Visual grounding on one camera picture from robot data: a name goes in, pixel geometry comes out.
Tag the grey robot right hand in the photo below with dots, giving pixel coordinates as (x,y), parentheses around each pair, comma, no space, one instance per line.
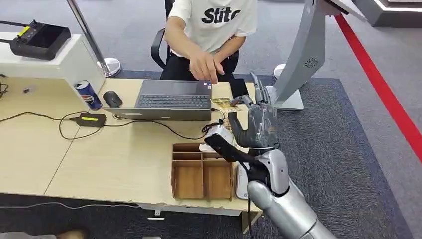
(260,128)

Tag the person's right hand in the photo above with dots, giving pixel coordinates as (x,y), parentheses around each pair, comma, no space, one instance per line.
(204,67)

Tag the pale glossy card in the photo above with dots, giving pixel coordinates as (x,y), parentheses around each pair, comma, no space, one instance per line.
(206,148)

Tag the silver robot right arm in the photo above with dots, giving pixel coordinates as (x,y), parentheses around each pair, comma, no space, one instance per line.
(290,204)

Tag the person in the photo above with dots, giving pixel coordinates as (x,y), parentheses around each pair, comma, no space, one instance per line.
(214,29)

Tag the black phone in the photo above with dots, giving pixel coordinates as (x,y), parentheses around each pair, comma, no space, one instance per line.
(239,87)

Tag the grey laptop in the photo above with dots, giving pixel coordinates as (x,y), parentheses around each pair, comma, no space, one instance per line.
(173,100)

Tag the black office chair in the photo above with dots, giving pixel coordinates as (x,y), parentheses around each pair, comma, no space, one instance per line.
(159,43)

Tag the white flat device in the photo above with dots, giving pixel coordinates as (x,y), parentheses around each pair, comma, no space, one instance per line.
(242,183)

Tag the white round base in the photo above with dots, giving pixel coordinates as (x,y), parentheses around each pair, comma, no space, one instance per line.
(279,70)

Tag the dark grey rug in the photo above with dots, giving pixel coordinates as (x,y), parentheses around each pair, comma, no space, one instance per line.
(329,148)

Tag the wooden card box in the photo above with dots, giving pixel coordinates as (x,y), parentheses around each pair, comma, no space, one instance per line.
(201,181)

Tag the grey kiosk stand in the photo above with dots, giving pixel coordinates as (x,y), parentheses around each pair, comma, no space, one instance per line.
(306,56)

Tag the wooden table leg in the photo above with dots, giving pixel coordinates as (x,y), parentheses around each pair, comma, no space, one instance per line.
(250,222)

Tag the chrome stanchion pole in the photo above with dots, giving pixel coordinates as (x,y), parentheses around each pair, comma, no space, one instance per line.
(108,66)

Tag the black computer mouse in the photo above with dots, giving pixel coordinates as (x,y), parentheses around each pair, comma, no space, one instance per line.
(112,98)

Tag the blue soda can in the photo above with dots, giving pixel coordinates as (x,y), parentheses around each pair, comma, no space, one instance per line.
(88,95)

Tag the black power adapter yellow label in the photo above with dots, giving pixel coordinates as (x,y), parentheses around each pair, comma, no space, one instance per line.
(91,119)

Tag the red floor tape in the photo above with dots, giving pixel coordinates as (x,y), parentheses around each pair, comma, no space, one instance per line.
(379,85)

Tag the white cabinet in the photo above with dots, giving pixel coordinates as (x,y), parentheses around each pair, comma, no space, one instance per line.
(75,64)

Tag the black controller with screen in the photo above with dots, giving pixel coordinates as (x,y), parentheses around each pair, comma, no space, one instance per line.
(39,41)

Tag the grey platform with light strip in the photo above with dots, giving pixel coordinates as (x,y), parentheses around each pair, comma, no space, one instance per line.
(392,14)

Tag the small black item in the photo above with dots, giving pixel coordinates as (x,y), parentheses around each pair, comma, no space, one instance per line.
(26,90)

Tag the pale and black wrist camera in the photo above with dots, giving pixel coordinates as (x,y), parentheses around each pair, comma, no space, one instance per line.
(227,150)

